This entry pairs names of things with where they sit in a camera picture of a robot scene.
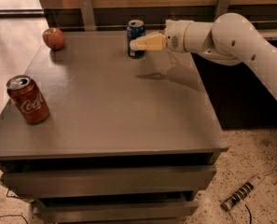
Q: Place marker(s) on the metal bracket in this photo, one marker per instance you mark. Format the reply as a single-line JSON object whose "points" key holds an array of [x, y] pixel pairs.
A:
{"points": [[221, 8], [87, 12]]}

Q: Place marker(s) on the grey lower drawer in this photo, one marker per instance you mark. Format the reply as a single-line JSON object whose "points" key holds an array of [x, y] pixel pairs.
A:
{"points": [[116, 212]]}

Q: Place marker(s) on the thin metal rail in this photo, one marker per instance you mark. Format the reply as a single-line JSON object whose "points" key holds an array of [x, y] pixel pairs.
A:
{"points": [[260, 25]]}

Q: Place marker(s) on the blue pepsi can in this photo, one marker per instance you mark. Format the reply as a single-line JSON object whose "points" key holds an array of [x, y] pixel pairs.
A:
{"points": [[135, 29]]}

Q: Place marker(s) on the white power strip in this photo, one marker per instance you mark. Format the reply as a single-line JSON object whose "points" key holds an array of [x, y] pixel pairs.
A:
{"points": [[242, 192]]}

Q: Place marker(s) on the left metal bracket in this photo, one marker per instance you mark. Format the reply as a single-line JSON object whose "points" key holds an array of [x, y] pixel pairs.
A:
{"points": [[87, 12]]}

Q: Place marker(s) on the grey upper drawer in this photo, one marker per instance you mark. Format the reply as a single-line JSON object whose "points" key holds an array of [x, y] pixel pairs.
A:
{"points": [[109, 181]]}

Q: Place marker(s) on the red coke can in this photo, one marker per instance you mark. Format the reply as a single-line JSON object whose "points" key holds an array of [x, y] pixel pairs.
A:
{"points": [[28, 98]]}

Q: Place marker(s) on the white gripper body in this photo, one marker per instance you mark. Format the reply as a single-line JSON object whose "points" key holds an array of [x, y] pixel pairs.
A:
{"points": [[174, 36]]}

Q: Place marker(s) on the grey drawer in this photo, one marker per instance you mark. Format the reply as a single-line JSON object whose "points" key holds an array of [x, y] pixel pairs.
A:
{"points": [[116, 212], [109, 181]]}

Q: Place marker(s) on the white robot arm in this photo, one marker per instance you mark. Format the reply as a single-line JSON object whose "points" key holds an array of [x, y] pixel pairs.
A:
{"points": [[229, 40]]}

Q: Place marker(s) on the grey drawer cabinet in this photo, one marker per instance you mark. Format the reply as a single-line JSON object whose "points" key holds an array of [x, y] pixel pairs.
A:
{"points": [[108, 111]]}

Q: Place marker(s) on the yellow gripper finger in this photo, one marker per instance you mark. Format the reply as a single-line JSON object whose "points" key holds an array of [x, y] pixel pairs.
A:
{"points": [[153, 41]]}

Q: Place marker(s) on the red apple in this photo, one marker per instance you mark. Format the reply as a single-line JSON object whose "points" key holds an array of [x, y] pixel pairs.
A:
{"points": [[53, 38]]}

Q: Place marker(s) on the right metal bracket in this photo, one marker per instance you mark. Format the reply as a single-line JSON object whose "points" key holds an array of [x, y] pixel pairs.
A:
{"points": [[221, 8]]}

